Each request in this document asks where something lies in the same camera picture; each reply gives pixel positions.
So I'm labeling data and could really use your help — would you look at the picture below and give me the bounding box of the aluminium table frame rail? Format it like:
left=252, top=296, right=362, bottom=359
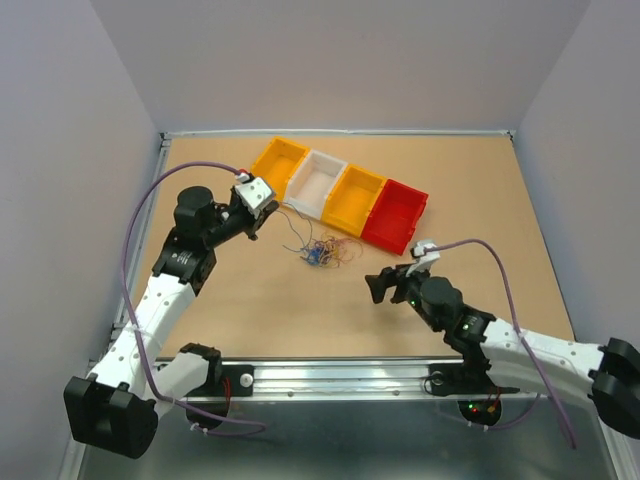
left=58, top=130, right=640, bottom=480

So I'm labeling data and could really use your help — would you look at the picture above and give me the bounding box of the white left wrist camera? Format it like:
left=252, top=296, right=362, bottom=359
left=233, top=170, right=276, bottom=219

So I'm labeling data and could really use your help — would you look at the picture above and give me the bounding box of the yellow bin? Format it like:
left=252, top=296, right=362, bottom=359
left=321, top=164, right=387, bottom=238
left=250, top=137, right=310, bottom=201

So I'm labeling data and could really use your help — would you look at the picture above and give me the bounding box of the near yellow bin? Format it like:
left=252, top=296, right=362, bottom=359
left=321, top=164, right=387, bottom=238

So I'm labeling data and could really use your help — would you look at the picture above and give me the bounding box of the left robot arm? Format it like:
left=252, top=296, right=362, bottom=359
left=63, top=177, right=278, bottom=459

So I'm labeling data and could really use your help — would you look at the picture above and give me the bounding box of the red bin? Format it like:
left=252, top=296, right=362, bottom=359
left=360, top=179, right=429, bottom=255

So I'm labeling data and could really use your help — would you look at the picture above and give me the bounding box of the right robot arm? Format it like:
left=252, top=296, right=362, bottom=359
left=365, top=265, right=639, bottom=439

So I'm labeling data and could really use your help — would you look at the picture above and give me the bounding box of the far yellow bin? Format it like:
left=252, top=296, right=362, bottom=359
left=250, top=137, right=310, bottom=201

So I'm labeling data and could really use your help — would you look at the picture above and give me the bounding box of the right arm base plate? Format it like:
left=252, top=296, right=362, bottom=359
left=422, top=362, right=520, bottom=429

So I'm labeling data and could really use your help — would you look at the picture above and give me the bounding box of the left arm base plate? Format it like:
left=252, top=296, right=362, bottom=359
left=184, top=363, right=255, bottom=432

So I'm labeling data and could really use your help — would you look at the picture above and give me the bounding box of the yellow wire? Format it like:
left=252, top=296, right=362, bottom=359
left=304, top=230, right=362, bottom=269

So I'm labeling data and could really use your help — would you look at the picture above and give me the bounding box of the white bin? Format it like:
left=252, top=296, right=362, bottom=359
left=284, top=149, right=348, bottom=220

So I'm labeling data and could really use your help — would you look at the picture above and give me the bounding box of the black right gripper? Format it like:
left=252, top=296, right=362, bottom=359
left=363, top=259, right=442, bottom=332

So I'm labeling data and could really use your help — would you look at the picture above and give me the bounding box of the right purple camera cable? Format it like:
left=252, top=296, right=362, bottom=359
left=434, top=238, right=577, bottom=449

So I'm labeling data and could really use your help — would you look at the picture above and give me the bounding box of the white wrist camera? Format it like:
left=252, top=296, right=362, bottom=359
left=406, top=239, right=441, bottom=277
left=233, top=170, right=276, bottom=219

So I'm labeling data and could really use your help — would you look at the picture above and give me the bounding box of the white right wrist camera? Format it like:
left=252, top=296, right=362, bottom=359
left=406, top=239, right=441, bottom=277

